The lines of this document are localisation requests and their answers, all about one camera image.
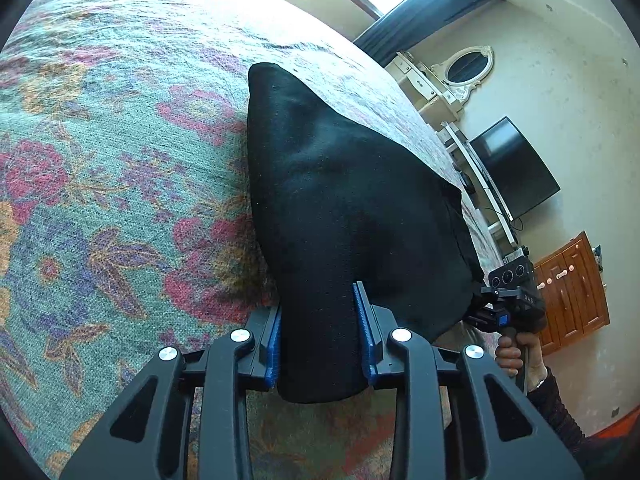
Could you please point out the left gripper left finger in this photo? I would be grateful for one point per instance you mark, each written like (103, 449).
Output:
(182, 397)

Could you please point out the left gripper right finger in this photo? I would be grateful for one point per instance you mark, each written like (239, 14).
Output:
(457, 415)

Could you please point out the black pants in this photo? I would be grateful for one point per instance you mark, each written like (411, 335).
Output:
(335, 203)

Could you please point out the right forearm dark sleeve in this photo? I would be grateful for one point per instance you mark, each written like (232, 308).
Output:
(598, 458)

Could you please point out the person's right hand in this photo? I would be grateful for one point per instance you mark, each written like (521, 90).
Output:
(520, 355)

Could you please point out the wooden cabinet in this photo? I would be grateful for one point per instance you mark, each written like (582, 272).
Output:
(571, 285)

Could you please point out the white tv stand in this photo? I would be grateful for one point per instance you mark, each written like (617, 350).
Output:
(456, 144)

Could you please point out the black flat television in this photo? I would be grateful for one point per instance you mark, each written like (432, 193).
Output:
(514, 168)

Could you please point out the floral bedspread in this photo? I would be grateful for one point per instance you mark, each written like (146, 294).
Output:
(125, 216)

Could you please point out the white dresser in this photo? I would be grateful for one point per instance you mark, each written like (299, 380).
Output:
(433, 100)

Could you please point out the white oval mirror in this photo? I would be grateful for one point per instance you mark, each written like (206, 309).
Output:
(465, 70)

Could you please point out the dark blue curtain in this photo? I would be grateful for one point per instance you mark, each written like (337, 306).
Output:
(407, 24)

